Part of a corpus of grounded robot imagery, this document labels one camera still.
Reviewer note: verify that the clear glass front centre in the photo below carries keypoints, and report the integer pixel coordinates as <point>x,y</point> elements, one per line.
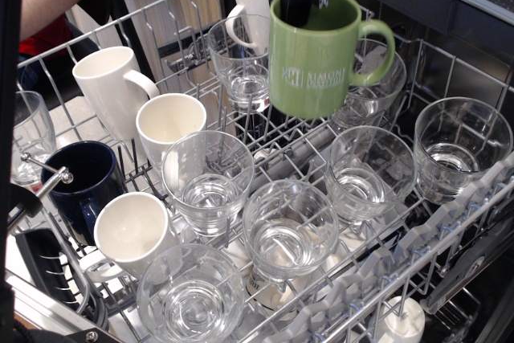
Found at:
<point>289,228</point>

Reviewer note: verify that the clear glass far left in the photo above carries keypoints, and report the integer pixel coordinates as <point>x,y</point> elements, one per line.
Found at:
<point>33,133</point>

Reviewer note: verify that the clear glass centre right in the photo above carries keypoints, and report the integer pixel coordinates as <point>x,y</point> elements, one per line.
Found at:
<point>369,171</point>

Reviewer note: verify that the green ceramic mug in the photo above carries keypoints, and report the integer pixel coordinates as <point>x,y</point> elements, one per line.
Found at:
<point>310,68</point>

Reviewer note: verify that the tall white mug with handle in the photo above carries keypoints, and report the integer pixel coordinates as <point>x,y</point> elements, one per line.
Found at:
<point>113,85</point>

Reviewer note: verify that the clear glass far right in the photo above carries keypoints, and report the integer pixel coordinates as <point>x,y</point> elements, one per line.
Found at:
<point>456,141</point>

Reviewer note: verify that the metal wire dishwasher rack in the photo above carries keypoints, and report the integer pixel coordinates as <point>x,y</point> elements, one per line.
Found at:
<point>454,259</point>

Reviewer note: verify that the white mug front left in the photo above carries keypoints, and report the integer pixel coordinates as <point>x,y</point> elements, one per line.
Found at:
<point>130,232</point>

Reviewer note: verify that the dark blue mug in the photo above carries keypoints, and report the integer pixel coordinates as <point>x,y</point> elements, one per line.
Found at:
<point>96,181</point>

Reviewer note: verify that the black frame post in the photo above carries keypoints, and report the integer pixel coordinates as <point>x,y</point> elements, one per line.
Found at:
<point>10,23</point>

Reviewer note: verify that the black clamp with metal screw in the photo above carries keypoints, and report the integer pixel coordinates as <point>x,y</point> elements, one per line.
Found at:
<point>30,203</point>

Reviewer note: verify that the clear glass back centre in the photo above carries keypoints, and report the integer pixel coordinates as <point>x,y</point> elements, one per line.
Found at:
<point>238,47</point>

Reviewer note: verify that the cream cup without handle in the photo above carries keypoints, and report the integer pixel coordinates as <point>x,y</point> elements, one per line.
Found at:
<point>165,119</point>

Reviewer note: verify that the white mug at back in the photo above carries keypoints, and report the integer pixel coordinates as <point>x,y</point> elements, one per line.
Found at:
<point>251,9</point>

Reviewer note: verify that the clear glass front left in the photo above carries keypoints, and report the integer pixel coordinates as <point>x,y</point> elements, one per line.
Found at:
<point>191,293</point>

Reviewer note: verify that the black plastic cutlery basket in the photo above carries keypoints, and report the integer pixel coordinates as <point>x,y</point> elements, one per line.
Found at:
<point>40,251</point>

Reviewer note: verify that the clear glass back right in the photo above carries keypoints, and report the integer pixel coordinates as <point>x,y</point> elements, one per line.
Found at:
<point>367,105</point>

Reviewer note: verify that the clear glass centre left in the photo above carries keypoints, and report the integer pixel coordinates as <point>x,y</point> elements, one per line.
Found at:
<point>208,175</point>

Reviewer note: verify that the clear glass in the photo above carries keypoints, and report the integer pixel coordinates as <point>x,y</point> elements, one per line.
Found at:
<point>367,105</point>
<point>456,141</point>
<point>369,171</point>
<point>238,47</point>
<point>289,228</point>
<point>191,293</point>
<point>208,175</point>
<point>33,133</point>

